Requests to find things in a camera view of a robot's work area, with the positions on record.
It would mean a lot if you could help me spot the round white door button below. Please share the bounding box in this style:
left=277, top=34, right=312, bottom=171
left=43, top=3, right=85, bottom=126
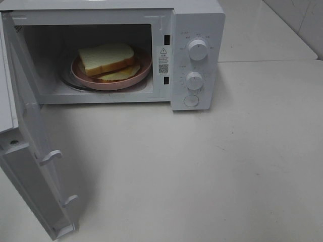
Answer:
left=184, top=95, right=199, bottom=107

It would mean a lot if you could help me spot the pink round plate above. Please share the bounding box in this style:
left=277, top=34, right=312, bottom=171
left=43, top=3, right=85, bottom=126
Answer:
left=71, top=48, right=152, bottom=91

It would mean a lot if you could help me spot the toast bread sandwich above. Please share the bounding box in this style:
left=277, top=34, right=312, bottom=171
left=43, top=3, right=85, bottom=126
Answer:
left=78, top=43, right=141, bottom=82

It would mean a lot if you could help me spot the lower white round knob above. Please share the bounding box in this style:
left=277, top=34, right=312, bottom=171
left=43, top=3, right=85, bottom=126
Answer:
left=186, top=72, right=203, bottom=90

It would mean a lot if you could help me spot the white round knob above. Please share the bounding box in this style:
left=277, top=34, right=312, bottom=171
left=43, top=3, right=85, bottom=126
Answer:
left=187, top=38, right=208, bottom=61
left=186, top=72, right=203, bottom=90

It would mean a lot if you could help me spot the white warning label sticker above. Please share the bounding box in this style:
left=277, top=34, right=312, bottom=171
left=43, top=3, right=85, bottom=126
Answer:
left=156, top=45, right=172, bottom=75

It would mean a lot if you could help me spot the upper white round knob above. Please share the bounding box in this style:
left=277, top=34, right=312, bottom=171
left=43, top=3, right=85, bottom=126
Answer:
left=187, top=38, right=208, bottom=61

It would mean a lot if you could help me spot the glass microwave turntable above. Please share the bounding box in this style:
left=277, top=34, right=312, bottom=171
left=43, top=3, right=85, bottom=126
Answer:
left=58, top=68, right=100, bottom=92

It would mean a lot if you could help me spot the white microwave oven body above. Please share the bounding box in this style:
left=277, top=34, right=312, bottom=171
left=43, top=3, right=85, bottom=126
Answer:
left=1, top=1, right=225, bottom=110

